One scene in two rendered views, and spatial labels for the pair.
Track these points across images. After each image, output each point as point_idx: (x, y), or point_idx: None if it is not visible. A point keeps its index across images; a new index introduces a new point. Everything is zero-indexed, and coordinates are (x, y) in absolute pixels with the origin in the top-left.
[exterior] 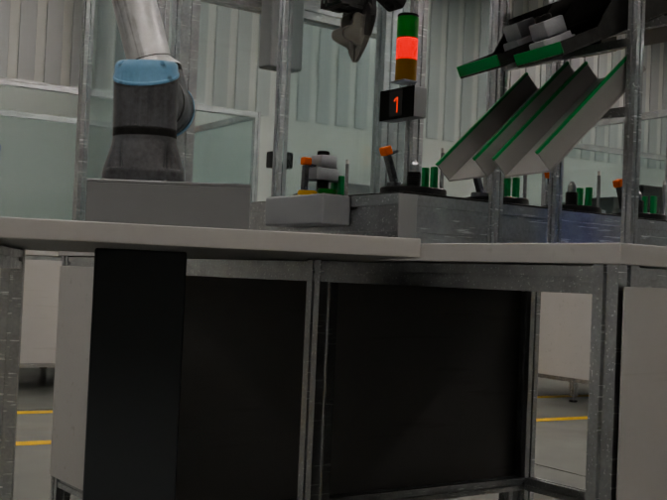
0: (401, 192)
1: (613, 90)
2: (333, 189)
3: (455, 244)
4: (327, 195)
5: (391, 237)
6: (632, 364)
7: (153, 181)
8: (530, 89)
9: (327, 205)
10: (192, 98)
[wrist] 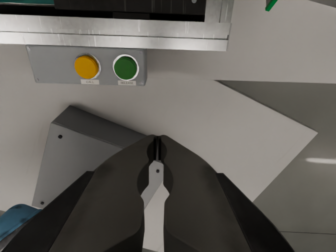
0: (197, 14)
1: None
2: (136, 68)
3: (309, 82)
4: (145, 80)
5: (306, 144)
6: None
7: (144, 209)
8: None
9: (146, 77)
10: (3, 236)
